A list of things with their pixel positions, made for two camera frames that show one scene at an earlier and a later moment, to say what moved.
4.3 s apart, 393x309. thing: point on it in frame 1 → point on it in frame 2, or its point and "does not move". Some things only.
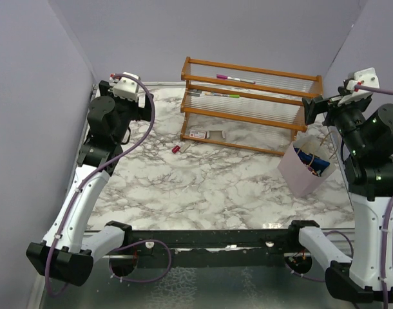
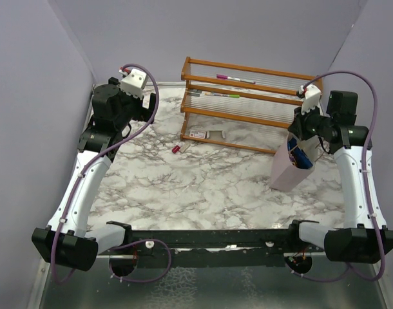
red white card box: [198, 134] does not move
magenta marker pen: [223, 76] does not move
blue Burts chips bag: [315, 164] → [297, 157]
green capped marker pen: [218, 94] does not move
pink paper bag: [299, 178] → [285, 174]
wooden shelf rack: [247, 107] does not move
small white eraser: [184, 147] does not move
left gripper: [143, 113] does not move
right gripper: [314, 107] → [297, 126]
